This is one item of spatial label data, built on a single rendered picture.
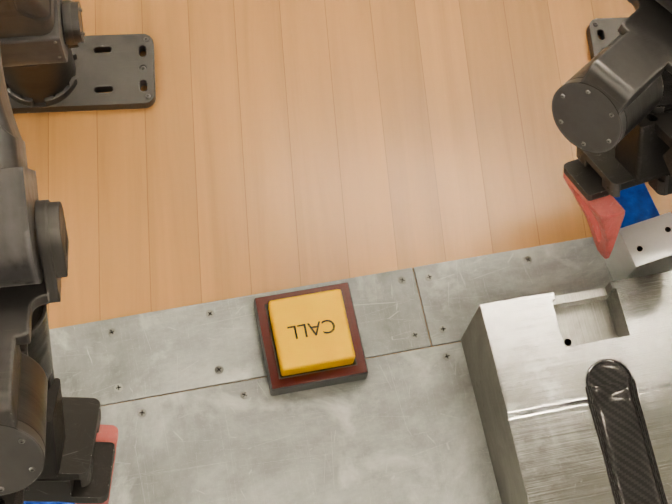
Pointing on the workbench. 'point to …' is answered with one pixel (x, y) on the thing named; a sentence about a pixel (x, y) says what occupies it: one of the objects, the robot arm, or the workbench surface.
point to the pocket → (590, 316)
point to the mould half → (565, 392)
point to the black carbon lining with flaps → (623, 435)
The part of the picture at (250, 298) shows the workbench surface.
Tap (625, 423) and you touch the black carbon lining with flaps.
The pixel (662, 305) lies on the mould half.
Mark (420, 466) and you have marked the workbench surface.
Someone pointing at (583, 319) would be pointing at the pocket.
